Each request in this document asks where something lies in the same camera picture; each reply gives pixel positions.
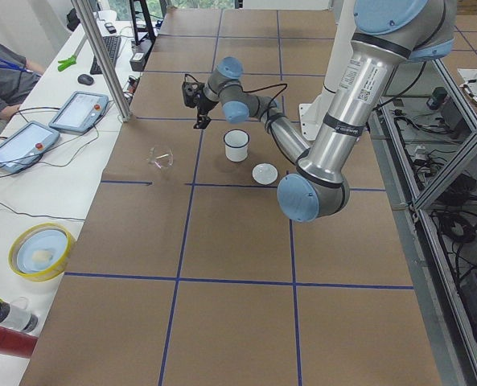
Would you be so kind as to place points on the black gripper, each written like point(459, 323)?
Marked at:
point(203, 105)

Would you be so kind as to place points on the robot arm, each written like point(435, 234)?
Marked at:
point(387, 34)

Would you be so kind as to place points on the white enamel mug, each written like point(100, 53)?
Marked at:
point(236, 143)

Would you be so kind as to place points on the white small dish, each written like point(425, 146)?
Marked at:
point(265, 174)

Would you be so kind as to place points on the far teach pendant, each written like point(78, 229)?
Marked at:
point(80, 112)

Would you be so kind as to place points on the teach pendant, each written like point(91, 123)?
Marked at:
point(80, 112)
point(26, 146)

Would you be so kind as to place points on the black computer mouse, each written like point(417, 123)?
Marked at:
point(85, 79)

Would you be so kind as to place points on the green clamp tool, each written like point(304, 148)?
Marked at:
point(66, 63)

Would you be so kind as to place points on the near teach pendant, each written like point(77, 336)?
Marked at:
point(26, 146)

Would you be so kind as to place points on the seated person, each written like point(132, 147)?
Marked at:
point(18, 76)

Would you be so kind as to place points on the yellow rimmed bowl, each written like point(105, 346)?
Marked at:
point(41, 252)

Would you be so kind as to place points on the clear water bottle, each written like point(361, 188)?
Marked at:
point(17, 318)

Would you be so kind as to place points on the red bottle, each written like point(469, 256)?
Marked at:
point(17, 344)

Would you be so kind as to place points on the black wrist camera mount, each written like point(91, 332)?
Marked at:
point(191, 91)

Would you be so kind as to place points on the aluminium frame post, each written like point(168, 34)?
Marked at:
point(91, 29)

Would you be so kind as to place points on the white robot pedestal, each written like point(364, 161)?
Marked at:
point(311, 114)

